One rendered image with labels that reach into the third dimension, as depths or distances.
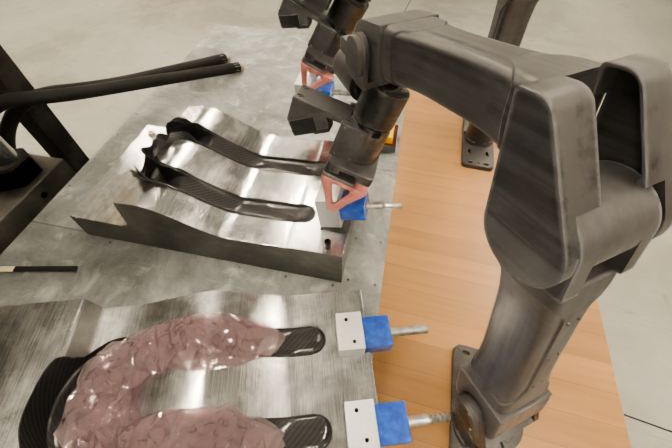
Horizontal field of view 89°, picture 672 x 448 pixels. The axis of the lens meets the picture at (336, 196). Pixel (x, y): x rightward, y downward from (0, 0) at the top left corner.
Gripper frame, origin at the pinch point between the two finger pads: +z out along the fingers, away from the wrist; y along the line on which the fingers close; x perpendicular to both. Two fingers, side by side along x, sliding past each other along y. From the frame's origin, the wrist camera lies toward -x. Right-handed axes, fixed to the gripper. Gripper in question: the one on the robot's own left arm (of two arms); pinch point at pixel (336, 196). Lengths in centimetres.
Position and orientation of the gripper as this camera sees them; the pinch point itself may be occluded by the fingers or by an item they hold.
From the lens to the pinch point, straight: 54.3
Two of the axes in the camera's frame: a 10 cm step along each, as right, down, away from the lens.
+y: -2.2, 6.1, -7.6
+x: 9.2, 4.0, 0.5
